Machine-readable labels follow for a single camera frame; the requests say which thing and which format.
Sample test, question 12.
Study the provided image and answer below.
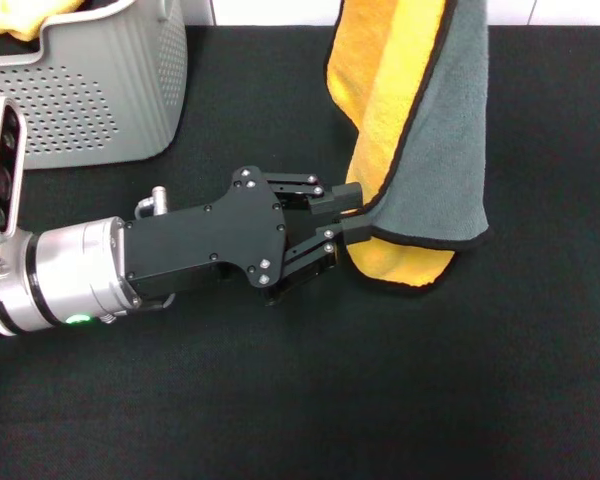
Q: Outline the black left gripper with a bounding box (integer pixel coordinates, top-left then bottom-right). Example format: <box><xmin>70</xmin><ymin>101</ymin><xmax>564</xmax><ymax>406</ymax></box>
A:
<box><xmin>122</xmin><ymin>164</ymin><xmax>382</xmax><ymax>307</ymax></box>

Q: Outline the grey yellow black-edged towel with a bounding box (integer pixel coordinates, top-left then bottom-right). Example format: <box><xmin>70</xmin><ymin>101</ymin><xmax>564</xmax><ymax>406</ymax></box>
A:
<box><xmin>323</xmin><ymin>0</ymin><xmax>491</xmax><ymax>297</ymax></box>

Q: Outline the grey perforated storage box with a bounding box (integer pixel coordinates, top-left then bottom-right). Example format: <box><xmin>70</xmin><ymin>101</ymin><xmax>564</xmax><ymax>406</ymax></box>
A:
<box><xmin>0</xmin><ymin>0</ymin><xmax>189</xmax><ymax>172</ymax></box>

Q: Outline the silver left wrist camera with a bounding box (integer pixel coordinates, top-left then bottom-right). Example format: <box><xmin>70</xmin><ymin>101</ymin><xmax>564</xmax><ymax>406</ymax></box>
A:
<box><xmin>0</xmin><ymin>97</ymin><xmax>29</xmax><ymax>237</ymax></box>

